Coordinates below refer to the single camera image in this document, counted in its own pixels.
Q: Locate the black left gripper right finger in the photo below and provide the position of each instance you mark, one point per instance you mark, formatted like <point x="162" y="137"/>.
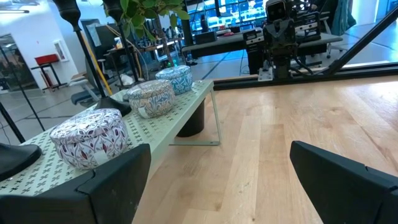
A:
<point x="348" y="193"/>

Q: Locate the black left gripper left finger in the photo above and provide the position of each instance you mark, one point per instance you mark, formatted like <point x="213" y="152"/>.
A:
<point x="93" y="202"/>

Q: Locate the blue patterned round tin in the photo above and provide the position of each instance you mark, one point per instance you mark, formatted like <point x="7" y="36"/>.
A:
<point x="175" y="79"/>

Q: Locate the grey patterned round tin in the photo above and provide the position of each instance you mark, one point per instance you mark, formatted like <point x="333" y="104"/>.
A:
<point x="152" y="98"/>

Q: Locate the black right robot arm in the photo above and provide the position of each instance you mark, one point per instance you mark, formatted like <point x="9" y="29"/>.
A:
<point x="282" y="67"/>

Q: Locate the grey desk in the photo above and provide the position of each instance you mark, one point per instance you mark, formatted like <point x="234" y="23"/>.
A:
<point x="217" y="43"/>

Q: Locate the person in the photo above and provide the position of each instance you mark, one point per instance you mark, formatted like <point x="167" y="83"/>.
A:
<point x="342" y="15"/>

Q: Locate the green perforated metal shelf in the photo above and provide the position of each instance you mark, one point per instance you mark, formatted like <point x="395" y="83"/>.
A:
<point x="161" y="124"/>

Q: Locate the black tripod stand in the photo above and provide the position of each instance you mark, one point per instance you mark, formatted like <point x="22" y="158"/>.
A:
<point x="12" y="124"/>

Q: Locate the black plant pot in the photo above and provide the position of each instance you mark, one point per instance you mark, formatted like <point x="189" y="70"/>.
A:
<point x="192" y="121"/>

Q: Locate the green leafy plant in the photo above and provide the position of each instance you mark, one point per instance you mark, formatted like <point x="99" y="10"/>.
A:
<point x="140" y="12"/>

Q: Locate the red side table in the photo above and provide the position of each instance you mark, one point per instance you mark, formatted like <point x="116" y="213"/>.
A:
<point x="46" y="59"/>

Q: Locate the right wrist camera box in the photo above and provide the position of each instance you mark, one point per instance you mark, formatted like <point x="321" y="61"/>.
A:
<point x="276" y="11"/>

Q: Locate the wall of lit screens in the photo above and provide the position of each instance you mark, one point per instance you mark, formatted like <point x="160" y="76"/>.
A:
<point x="230" y="12"/>

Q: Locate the black aluminium table frame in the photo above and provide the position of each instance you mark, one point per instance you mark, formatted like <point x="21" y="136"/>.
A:
<point x="357" y="72"/>

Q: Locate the white wall frame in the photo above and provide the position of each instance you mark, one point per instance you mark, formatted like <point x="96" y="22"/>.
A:
<point x="60" y="50"/>

